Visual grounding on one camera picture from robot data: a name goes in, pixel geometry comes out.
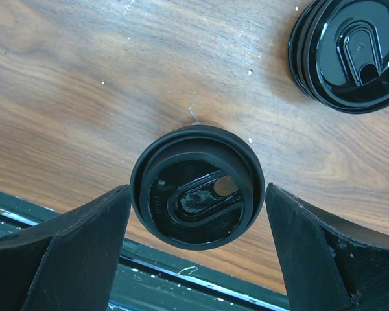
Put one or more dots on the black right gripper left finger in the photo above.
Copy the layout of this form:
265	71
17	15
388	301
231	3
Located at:
68	262

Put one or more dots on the black mounting base rail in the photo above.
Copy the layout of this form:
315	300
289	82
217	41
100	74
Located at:
150	279

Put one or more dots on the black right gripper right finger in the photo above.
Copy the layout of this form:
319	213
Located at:
327	262

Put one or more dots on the black coffee lid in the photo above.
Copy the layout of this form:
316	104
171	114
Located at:
198	187

